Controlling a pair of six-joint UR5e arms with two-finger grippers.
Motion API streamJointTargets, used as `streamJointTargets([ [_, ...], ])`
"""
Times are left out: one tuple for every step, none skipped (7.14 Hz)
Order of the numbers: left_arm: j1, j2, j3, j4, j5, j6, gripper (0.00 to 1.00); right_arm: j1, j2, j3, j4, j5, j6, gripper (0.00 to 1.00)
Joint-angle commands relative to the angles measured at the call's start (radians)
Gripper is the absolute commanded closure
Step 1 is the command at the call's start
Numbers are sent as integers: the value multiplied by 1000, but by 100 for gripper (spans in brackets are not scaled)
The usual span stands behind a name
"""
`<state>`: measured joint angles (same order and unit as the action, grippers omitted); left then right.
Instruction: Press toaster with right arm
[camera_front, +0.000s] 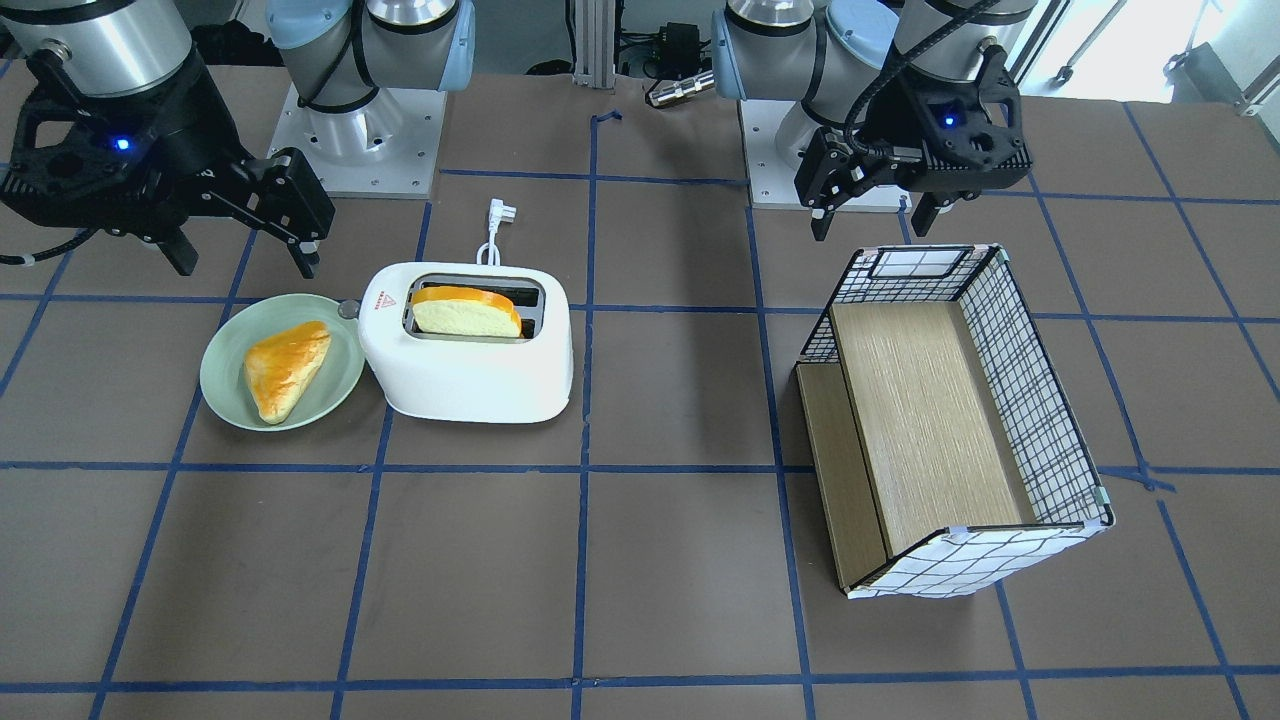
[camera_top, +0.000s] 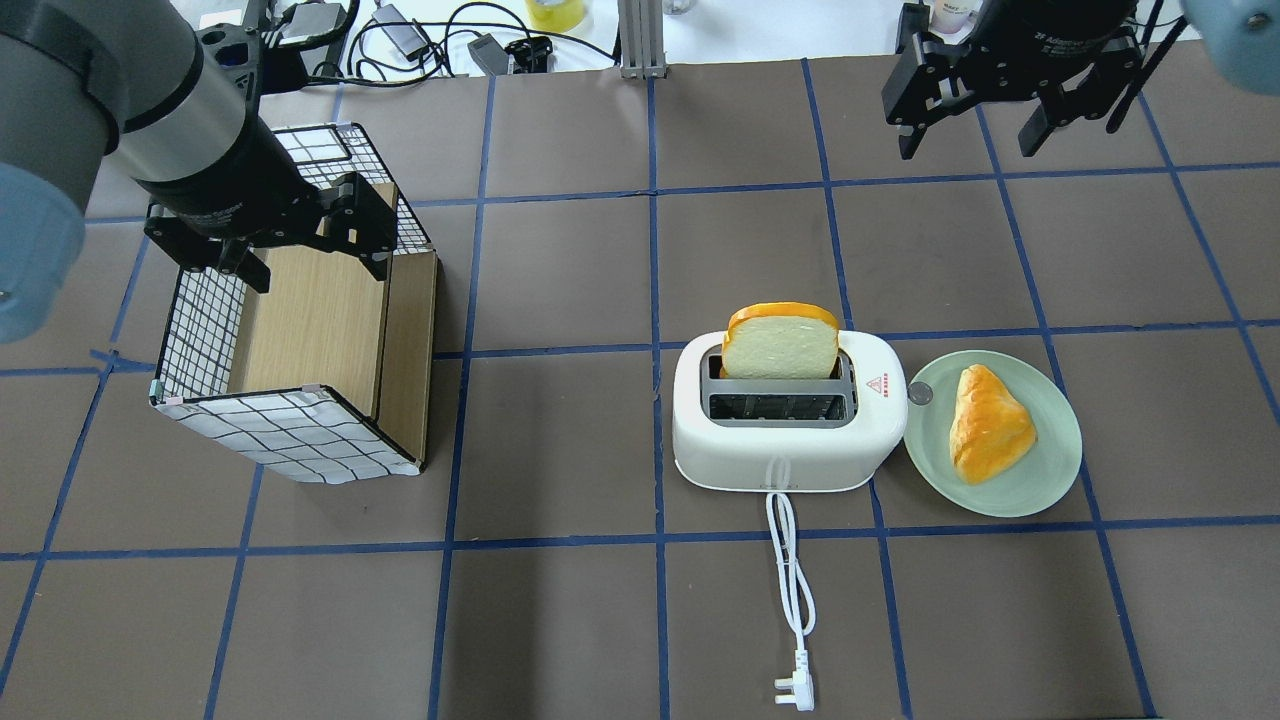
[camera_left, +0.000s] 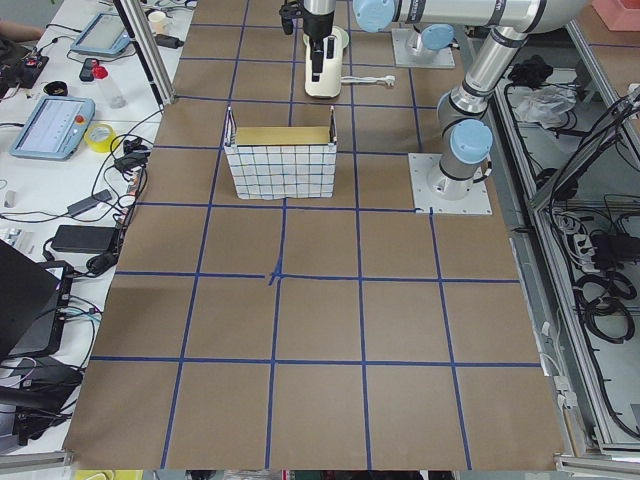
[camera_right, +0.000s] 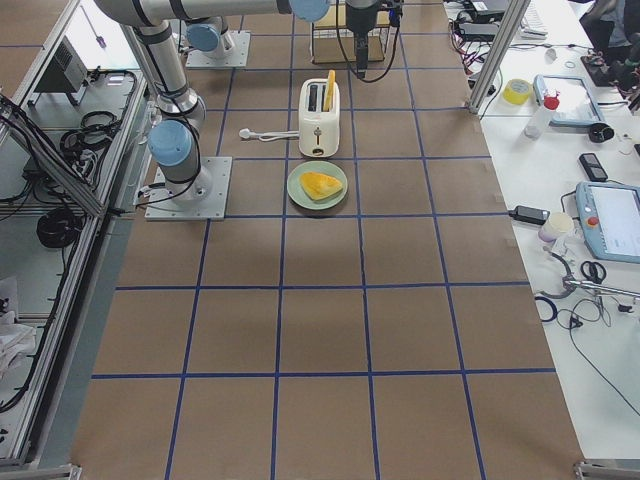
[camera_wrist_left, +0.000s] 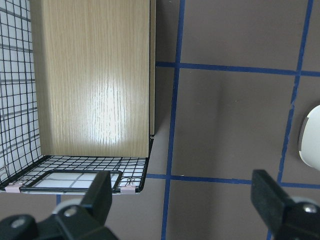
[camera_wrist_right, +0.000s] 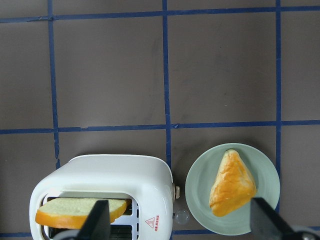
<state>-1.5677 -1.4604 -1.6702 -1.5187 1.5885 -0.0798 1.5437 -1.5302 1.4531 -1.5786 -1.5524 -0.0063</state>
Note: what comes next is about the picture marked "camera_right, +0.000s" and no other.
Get blue teach pendant far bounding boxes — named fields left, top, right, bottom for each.
left=533, top=74, right=605, bottom=128

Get black scissors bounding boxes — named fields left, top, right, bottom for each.
left=580, top=260, right=607, bottom=284

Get black power adapter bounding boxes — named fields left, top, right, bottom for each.
left=508, top=205, right=550, bottom=225

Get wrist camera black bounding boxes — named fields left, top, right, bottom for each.
left=382, top=0, right=404, bottom=28

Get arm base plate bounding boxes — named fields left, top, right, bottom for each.
left=144, top=157, right=232, bottom=221
left=186, top=25, right=251, bottom=70

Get blue teach pendant near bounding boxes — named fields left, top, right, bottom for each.
left=575, top=182, right=639, bottom=264

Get black phone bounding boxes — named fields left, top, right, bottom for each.
left=579, top=153, right=608, bottom=183

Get golden bread piece on plate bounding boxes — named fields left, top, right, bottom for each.
left=299, top=171, right=343, bottom=201

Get blue teach pendant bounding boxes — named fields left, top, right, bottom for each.
left=533, top=74, right=605, bottom=128
left=575, top=182, right=639, bottom=264

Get toast slice in toaster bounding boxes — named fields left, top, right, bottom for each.
left=322, top=69, right=336, bottom=112

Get light green round plate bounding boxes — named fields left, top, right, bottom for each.
left=287, top=161, right=348, bottom=210

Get yellow tape roll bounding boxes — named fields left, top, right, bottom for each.
left=502, top=79, right=532, bottom=105

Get blue tape roll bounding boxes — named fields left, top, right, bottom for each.
left=534, top=295, right=559, bottom=324

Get white two-slot toaster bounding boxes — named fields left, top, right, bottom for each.
left=298, top=78, right=340, bottom=158

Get clear bottle red cap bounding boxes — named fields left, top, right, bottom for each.
left=523, top=95, right=560, bottom=139

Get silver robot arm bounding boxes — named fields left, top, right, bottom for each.
left=96, top=1, right=330, bottom=207
left=182, top=1, right=386, bottom=71

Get wire basket with checkered liner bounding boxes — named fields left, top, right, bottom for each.
left=309, top=1, right=392, bottom=65

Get white toaster power cord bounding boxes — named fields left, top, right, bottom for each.
left=238, top=127, right=301, bottom=143

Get aluminium frame post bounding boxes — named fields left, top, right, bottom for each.
left=467, top=0, right=530, bottom=114

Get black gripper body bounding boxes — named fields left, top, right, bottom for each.
left=345, top=0, right=377, bottom=67

